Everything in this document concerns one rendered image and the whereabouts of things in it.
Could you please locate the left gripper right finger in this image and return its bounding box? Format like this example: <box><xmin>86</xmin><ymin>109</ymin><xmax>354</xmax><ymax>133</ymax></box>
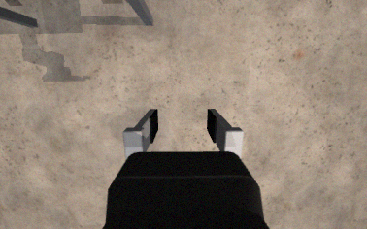
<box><xmin>207</xmin><ymin>108</ymin><xmax>245</xmax><ymax>159</ymax></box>

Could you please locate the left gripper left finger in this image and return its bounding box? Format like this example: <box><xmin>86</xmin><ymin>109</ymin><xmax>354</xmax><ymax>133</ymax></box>
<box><xmin>122</xmin><ymin>108</ymin><xmax>159</xmax><ymax>159</ymax></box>

